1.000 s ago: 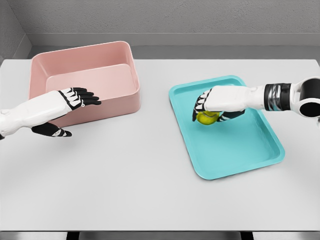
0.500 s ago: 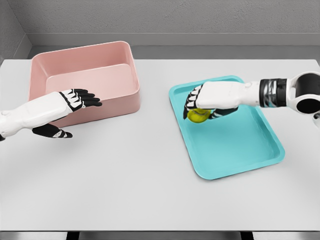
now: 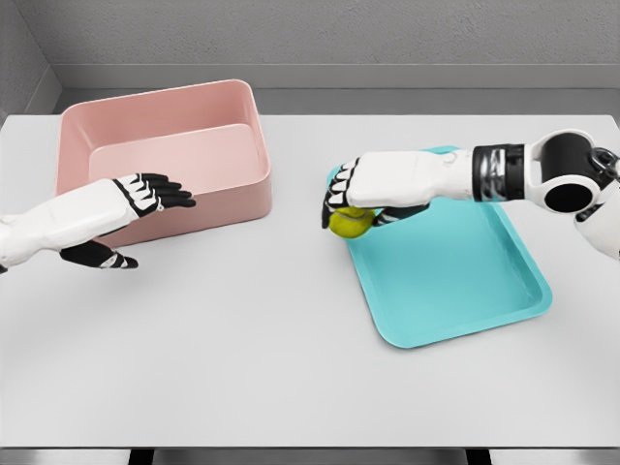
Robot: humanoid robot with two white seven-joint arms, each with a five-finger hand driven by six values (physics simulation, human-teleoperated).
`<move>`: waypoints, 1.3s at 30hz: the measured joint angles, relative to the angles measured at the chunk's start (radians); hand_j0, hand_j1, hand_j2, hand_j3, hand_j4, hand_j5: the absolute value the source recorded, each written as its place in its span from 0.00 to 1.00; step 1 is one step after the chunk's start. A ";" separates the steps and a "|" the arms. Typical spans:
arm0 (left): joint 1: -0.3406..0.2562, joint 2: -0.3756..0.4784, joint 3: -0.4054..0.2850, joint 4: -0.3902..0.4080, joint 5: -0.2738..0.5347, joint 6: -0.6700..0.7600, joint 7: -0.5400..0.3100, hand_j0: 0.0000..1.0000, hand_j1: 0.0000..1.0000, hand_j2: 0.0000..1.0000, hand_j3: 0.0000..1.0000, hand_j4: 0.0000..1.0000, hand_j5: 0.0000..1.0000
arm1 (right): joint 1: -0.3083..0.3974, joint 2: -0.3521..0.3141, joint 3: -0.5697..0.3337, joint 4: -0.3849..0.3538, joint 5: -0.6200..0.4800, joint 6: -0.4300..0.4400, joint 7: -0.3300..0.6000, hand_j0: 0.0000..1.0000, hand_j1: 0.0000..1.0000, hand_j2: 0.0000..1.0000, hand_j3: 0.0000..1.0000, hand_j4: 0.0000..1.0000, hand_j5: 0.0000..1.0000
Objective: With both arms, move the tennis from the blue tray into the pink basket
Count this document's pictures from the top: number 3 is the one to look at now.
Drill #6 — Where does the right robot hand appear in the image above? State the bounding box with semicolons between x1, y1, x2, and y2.
320;152;433;231

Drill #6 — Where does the pink basket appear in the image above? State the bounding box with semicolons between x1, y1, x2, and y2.
53;78;272;249

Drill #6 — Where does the yellow-green tennis ball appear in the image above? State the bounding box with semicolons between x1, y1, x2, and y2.
328;206;377;240

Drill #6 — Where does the blue tray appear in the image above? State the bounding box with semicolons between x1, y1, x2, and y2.
326;144;554;350

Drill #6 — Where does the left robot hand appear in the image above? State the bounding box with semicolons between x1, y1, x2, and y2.
41;172;198;270

